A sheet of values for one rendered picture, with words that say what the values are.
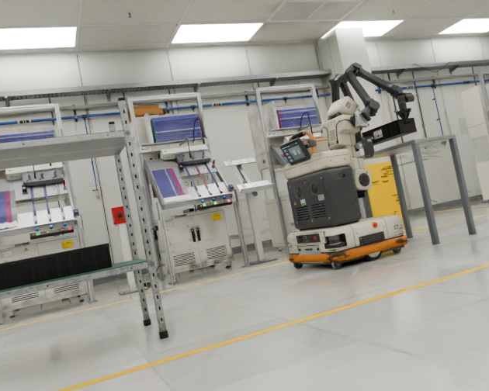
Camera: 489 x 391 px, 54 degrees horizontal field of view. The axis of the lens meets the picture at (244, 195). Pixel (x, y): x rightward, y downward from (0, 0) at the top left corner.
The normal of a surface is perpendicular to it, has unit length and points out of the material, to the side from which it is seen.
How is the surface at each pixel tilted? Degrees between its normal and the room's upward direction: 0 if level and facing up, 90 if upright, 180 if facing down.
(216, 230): 90
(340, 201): 90
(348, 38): 90
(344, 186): 90
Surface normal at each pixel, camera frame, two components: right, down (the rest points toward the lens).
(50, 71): 0.37, -0.11
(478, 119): -0.91, 0.15
